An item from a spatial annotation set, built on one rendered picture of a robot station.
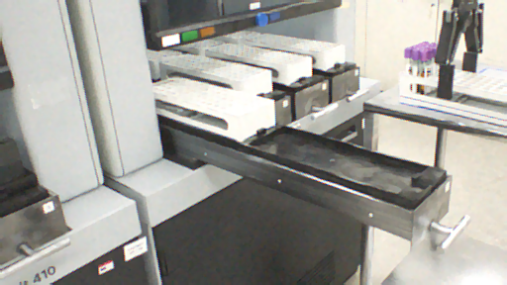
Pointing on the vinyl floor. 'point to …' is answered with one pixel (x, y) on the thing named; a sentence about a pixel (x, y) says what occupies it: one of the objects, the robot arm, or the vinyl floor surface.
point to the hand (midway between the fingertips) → (456, 80)
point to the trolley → (387, 104)
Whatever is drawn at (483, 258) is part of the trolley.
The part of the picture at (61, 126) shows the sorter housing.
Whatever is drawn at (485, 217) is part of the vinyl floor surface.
